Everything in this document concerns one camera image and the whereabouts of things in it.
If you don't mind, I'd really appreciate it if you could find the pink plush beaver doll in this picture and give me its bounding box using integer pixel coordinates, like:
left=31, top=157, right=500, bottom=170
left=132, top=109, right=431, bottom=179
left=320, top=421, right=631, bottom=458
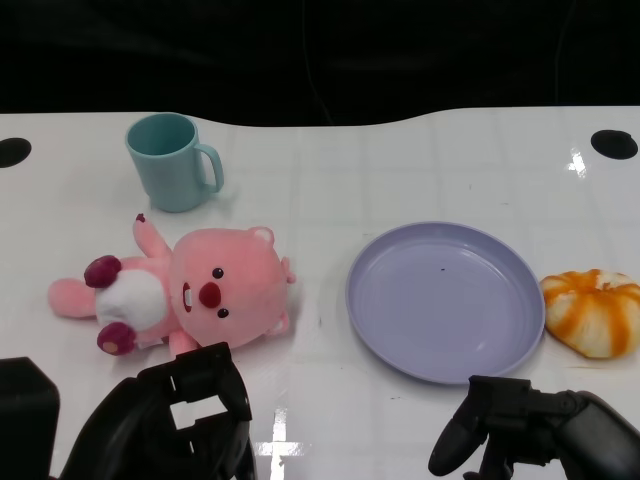
left=48, top=213, right=296, bottom=360

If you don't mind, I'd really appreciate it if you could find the lavender plastic plate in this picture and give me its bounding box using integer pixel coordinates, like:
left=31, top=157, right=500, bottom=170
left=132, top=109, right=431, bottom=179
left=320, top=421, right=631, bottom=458
left=344, top=221, right=546, bottom=385

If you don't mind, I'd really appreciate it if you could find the teal plastic mug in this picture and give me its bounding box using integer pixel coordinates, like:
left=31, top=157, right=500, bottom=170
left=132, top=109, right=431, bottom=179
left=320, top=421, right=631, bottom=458
left=124, top=112, right=225, bottom=214

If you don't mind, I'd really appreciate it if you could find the orange striped white bun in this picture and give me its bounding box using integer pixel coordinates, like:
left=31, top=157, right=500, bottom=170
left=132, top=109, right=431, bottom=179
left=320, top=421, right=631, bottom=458
left=538, top=268, right=640, bottom=359

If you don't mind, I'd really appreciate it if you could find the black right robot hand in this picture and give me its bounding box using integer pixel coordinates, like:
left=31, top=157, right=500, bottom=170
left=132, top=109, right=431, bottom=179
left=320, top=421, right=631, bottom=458
left=428, top=375, right=640, bottom=480

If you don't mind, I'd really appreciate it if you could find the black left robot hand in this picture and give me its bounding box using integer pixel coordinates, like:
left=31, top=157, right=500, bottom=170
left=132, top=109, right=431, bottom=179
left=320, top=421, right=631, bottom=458
left=59, top=342, right=257, bottom=480

